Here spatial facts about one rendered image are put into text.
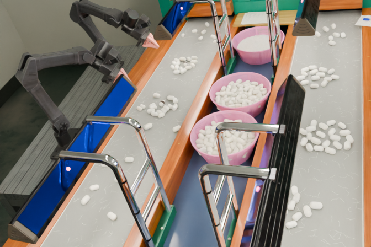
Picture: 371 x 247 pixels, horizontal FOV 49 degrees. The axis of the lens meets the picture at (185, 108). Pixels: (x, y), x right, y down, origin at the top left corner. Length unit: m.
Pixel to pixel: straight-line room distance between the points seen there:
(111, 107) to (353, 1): 1.43
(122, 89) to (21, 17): 2.83
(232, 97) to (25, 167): 0.96
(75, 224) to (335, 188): 0.87
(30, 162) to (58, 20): 2.17
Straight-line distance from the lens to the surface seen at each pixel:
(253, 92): 1.80
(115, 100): 1.33
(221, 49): 1.91
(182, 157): 1.55
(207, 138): 1.60
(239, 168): 0.93
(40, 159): 1.95
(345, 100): 1.73
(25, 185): 1.87
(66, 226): 1.50
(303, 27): 1.54
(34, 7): 3.99
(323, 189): 1.39
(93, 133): 1.23
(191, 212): 1.46
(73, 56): 1.77
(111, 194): 1.52
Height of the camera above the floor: 1.79
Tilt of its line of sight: 36 degrees down
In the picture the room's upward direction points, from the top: 15 degrees counter-clockwise
